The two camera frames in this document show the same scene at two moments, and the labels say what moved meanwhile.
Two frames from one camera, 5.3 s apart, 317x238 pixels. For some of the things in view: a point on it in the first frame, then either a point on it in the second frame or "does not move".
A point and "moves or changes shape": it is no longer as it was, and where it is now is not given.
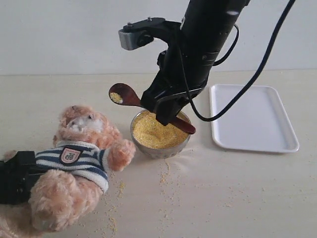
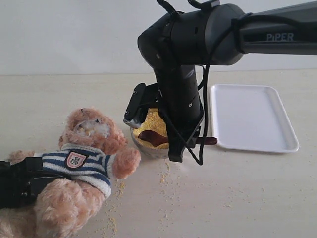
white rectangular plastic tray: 257,121 does not move
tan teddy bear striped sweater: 74,176 moves or changes shape
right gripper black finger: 167,109 -> 176,144
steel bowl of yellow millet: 153,138 does not move
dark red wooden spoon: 130,97 -> 154,139
